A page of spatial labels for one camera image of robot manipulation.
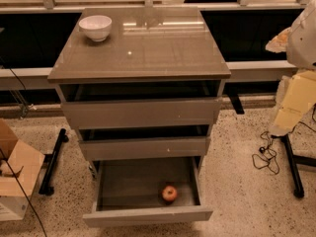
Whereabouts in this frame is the left black stand leg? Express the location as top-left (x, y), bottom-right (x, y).
top-left (39, 128), bottom-right (69, 196)

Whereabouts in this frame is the top grey drawer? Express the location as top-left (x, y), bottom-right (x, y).
top-left (61, 98), bottom-right (221, 129)

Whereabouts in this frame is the red apple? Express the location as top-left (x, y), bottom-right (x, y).
top-left (161, 186), bottom-right (178, 202)

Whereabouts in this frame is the black cable at left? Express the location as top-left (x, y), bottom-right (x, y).
top-left (0, 56), bottom-right (48, 237)

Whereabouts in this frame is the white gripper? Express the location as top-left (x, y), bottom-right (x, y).
top-left (267, 70), bottom-right (316, 138)

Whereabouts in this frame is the grey drawer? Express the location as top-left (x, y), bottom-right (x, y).
top-left (61, 98), bottom-right (221, 129)
top-left (79, 124), bottom-right (210, 161)
top-left (83, 156), bottom-right (211, 227)

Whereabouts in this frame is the black stand leg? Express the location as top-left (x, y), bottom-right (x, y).
top-left (39, 128), bottom-right (69, 196)
top-left (273, 135), bottom-right (316, 198)

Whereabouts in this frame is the bottom grey drawer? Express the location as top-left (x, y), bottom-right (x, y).
top-left (83, 156), bottom-right (211, 227)

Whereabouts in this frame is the grey drawer cabinet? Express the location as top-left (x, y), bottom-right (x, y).
top-left (46, 6), bottom-right (232, 180)

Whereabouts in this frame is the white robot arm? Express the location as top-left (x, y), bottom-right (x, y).
top-left (266, 0), bottom-right (316, 136)

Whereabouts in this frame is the cardboard box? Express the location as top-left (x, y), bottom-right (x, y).
top-left (0, 118), bottom-right (44, 221)

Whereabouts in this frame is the right black stand leg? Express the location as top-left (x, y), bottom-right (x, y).
top-left (273, 135), bottom-right (316, 198)

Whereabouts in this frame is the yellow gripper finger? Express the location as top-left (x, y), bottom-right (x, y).
top-left (266, 28), bottom-right (290, 53)

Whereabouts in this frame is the middle grey drawer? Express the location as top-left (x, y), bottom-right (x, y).
top-left (79, 124), bottom-right (210, 161)

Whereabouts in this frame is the white ceramic bowl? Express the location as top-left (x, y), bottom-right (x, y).
top-left (79, 15), bottom-right (113, 41)

